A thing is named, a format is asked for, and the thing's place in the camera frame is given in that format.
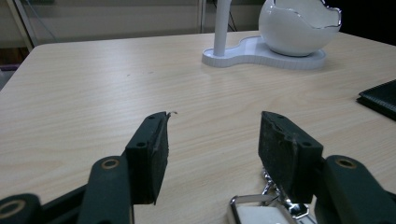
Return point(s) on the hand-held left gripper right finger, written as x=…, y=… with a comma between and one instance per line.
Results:
x=285, y=155

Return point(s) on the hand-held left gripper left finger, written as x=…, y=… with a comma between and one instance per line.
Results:
x=146, y=161

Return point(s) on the black leather wallet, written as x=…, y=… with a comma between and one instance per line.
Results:
x=381, y=98

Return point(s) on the white stand with peg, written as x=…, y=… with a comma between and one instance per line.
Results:
x=221, y=31

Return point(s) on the long beige desk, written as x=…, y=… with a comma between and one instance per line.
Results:
x=109, y=21

